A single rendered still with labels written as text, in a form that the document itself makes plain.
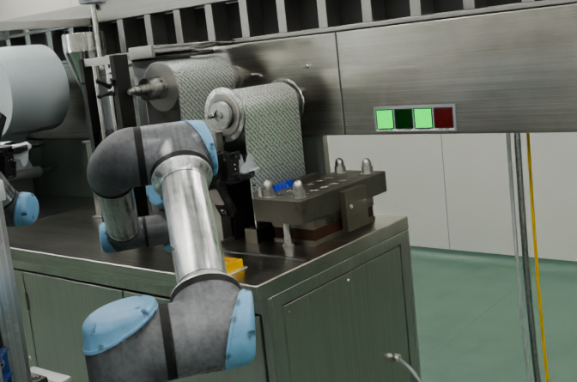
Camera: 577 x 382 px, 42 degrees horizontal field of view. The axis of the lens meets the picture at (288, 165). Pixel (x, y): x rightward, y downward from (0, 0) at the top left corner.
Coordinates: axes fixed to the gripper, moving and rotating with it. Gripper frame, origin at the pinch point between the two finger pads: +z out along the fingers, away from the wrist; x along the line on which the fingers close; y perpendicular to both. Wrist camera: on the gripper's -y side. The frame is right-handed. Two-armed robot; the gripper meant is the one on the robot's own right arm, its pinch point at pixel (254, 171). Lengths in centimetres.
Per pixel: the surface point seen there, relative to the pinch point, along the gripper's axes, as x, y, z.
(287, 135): -0.3, 7.5, 15.0
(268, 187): -8.0, -3.3, -4.2
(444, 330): 33, -109, 156
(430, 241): 97, -99, 263
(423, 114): -36.2, 10.5, 29.4
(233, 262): -13.3, -16.7, -25.4
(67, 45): 78, 40, 1
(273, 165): -0.3, 0.2, 7.6
